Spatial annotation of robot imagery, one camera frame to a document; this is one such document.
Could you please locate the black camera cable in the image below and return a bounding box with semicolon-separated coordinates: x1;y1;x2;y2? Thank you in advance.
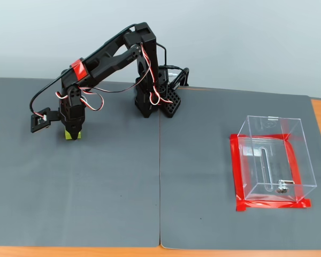
29;23;168;116

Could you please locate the grey table mat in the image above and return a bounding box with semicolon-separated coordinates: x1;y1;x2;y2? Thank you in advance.
0;77;161;248
159;86;321;251

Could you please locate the red tape strip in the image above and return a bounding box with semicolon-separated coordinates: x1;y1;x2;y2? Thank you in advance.
235;199;312;212
230;132;293;141
284;139;305;204
229;133;247;212

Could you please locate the transparent acrylic box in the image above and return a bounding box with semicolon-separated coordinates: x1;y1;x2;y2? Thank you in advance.
236;115;318;203

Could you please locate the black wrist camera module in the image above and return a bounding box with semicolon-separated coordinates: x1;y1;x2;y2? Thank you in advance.
29;107;62;134

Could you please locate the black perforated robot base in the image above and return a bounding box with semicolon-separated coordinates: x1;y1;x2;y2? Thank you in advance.
133;68;182;119

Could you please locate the black table clamp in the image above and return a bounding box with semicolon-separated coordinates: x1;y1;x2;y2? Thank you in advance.
173;67;191;88

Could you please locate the metal box latch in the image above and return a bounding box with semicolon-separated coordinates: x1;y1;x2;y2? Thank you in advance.
274;179;295;194

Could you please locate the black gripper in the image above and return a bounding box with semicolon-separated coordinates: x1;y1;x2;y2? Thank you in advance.
58;85;87;141

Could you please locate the red tape band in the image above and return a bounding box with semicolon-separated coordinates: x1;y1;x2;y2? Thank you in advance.
70;59;88;80

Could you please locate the red white servo wire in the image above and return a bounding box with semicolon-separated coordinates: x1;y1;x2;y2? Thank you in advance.
140;43;174;107
55;85;137;112

